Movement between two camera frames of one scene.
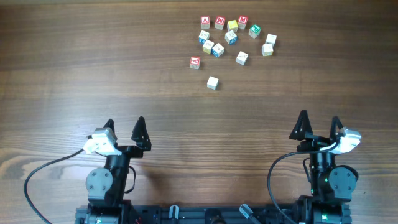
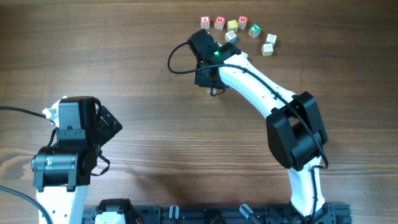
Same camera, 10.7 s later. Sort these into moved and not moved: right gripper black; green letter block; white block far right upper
Moved: right gripper black
Not moved: green letter block; white block far right upper
